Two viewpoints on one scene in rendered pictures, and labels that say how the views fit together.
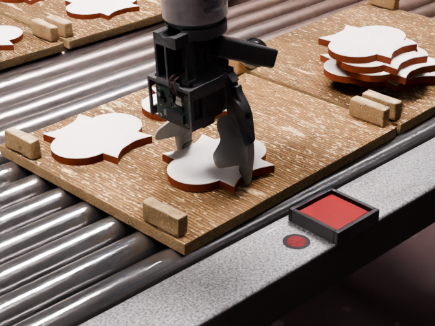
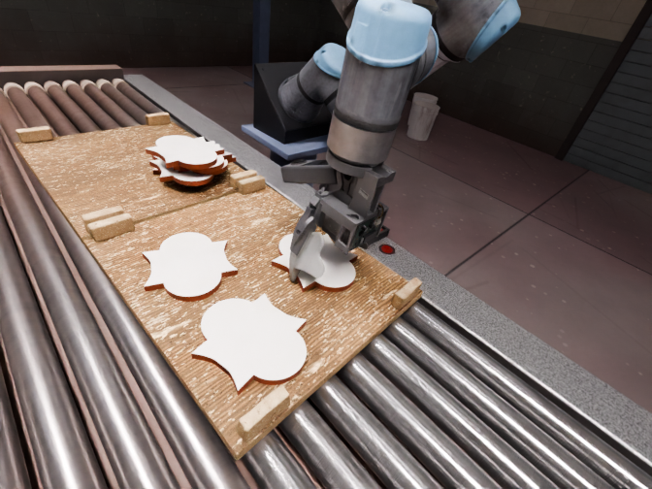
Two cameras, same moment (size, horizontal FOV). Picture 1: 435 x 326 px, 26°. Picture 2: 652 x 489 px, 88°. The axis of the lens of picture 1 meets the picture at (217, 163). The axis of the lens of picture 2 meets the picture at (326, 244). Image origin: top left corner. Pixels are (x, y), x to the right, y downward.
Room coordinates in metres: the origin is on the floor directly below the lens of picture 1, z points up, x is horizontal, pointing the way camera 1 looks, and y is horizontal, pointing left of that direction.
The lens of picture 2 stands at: (1.08, 0.42, 1.30)
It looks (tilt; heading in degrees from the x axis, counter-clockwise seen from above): 37 degrees down; 264
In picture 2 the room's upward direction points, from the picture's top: 10 degrees clockwise
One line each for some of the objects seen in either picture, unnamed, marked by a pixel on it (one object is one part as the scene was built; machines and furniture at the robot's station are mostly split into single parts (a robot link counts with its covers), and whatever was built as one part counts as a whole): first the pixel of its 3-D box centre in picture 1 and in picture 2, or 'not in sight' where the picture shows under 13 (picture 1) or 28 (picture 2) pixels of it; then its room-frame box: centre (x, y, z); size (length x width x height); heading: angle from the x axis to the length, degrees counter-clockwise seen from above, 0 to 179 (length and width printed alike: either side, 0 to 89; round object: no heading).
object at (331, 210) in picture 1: (333, 216); not in sight; (0.95, -0.14, 0.92); 0.06 x 0.06 x 0.01; 44
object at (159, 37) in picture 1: (194, 69); (348, 197); (1.02, 0.03, 1.08); 0.09 x 0.08 x 0.12; 136
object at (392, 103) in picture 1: (381, 105); (244, 179); (1.21, -0.23, 0.95); 0.06 x 0.02 x 0.03; 46
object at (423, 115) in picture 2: not in sight; (421, 120); (-0.18, -3.61, 0.18); 0.30 x 0.30 x 0.37
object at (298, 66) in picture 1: (381, 57); (140, 165); (1.44, -0.27, 0.93); 0.41 x 0.35 x 0.02; 136
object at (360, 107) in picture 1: (369, 110); (251, 184); (1.19, -0.21, 0.95); 0.06 x 0.02 x 0.03; 46
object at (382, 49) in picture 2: not in sight; (380, 65); (1.01, 0.03, 1.24); 0.09 x 0.08 x 0.11; 66
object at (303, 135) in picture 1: (202, 140); (256, 269); (1.14, 0.02, 0.93); 0.41 x 0.35 x 0.02; 136
